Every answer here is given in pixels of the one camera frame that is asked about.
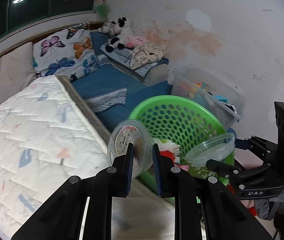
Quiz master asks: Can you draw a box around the clear round plastic container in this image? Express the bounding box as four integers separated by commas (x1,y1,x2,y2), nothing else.
185,133,235,167

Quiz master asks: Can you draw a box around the white tissue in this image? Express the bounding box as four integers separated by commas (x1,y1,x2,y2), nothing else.
153,138,181,156

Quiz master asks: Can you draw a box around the clear plastic jelly cup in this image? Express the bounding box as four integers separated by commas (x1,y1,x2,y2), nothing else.
107,119,154,178

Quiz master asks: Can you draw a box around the pink snack bag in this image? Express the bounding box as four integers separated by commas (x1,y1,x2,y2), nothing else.
175,164,189,171

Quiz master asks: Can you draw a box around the orange snack wrapper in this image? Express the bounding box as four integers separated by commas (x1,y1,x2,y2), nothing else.
160,150,175,163

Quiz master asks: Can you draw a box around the grey gloved hand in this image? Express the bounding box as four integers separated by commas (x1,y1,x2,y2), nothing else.
254,190,284,220

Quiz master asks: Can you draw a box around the red stool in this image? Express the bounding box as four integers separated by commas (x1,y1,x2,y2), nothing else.
226,184,257,217

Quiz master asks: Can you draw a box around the clear plastic storage box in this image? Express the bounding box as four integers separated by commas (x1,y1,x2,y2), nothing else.
171,64,246,129

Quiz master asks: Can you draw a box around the green plastic basket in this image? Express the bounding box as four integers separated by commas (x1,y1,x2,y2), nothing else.
129,95,226,179

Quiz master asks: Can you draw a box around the white quilted bedspread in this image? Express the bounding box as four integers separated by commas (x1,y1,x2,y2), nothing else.
0,76,108,239

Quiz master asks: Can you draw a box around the spotted beige cloth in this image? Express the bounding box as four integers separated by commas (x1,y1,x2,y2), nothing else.
130,42,167,70

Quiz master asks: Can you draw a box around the blue bed sheet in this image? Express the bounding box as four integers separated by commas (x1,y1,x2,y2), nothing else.
73,32,172,131

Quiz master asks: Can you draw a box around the grey pillow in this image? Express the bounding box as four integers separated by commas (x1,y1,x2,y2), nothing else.
0,42,37,104

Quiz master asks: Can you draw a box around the pink plush toy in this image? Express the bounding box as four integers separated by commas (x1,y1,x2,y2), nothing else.
125,36,148,49

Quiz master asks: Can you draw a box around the right butterfly pillow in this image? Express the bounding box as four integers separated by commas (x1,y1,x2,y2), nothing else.
33,23,100,82

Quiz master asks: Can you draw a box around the black white cow plush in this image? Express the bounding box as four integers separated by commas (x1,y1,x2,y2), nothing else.
98,16,133,53

